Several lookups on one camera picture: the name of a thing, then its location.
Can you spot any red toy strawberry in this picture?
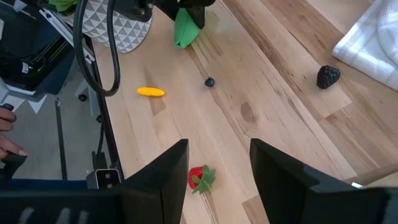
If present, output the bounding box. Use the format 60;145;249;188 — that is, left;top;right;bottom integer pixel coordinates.
188;164;216;196

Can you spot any black metal table frame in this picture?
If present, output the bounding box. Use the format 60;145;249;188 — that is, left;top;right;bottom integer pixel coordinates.
39;6;125;183

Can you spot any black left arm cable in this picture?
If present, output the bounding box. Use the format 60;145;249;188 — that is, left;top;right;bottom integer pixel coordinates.
73;0;121;97

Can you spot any green ribbed toy vegetable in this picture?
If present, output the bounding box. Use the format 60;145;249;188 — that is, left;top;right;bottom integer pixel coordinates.
173;7;206;49

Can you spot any person's hand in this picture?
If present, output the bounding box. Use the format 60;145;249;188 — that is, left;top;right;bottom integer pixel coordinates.
0;107;29;160

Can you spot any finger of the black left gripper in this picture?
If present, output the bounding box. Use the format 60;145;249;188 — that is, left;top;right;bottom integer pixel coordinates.
186;1;215;30
154;3;180;19

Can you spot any table-level camera box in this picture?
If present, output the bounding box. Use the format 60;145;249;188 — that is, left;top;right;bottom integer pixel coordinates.
86;167;122;190

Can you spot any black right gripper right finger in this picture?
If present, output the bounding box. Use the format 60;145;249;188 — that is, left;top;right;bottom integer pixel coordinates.
250;139;398;224

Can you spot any white checked dish towel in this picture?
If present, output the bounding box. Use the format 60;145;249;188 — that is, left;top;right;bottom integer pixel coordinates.
331;0;398;91

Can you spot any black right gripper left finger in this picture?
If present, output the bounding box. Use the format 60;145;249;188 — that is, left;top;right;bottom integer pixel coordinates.
0;139;190;224

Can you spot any small yellow toy vegetable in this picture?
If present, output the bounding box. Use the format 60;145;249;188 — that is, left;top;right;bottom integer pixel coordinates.
136;86;166;98

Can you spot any green succulent in white pot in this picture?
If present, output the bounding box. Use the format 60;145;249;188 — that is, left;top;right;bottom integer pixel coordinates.
49;0;153;54

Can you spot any black toy blackberry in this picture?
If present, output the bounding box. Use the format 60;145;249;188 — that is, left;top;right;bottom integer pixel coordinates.
316;65;341;90

